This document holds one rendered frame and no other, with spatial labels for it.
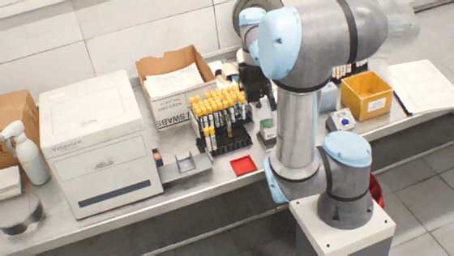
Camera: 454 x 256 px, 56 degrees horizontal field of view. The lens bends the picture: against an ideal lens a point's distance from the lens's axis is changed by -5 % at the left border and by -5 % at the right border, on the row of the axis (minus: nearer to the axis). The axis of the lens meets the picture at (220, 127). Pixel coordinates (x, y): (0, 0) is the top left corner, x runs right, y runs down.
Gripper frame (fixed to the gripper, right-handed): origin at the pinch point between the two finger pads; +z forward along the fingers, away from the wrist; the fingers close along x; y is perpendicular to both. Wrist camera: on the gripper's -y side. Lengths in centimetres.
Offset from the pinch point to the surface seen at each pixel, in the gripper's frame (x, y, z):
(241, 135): -4.6, 7.7, 9.8
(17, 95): -44, 78, -6
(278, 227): -29, -14, 99
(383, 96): 5.1, -40.9, 3.9
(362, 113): 5.0, -32.9, 8.4
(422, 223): 1, -82, 99
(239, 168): 7.5, 13.1, 11.7
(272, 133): 2.5, -0.7, 6.6
